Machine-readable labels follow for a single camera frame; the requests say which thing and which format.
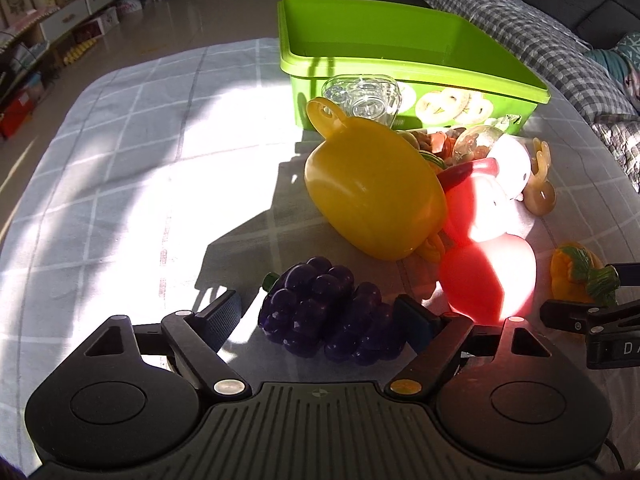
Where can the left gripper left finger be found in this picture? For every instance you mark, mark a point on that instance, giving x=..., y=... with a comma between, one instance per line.
x=195, y=339

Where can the teal patterned pillow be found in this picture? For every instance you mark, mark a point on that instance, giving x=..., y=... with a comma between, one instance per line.
x=622, y=65

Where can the yellow plastic cup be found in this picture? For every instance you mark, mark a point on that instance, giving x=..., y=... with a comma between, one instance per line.
x=373, y=187

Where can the red toy pepper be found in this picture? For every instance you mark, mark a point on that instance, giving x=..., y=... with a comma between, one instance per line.
x=476, y=210

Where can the small orange figurine toy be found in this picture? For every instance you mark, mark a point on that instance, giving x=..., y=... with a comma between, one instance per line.
x=444, y=148

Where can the red toy apple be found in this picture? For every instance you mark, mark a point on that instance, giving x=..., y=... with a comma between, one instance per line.
x=491, y=280

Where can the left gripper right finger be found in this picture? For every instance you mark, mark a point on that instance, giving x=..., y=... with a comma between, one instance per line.
x=435, y=339

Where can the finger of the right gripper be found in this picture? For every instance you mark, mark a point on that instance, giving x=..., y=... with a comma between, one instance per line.
x=623, y=274
x=577, y=318

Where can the purple toy grapes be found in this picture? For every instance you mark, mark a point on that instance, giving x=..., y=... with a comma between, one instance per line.
x=317, y=306

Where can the white drawer cabinet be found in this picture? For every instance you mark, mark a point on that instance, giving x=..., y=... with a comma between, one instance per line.
x=62, y=21

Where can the clear plastic tray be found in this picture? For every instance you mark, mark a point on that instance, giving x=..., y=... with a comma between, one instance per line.
x=375, y=97

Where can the green plastic storage box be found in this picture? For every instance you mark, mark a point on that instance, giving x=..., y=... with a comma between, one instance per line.
x=450, y=72

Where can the amber hand-shaped toy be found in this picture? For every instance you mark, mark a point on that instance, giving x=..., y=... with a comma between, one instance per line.
x=539, y=194

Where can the plaid sofa cover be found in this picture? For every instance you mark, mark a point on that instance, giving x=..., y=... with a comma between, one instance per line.
x=552, y=51

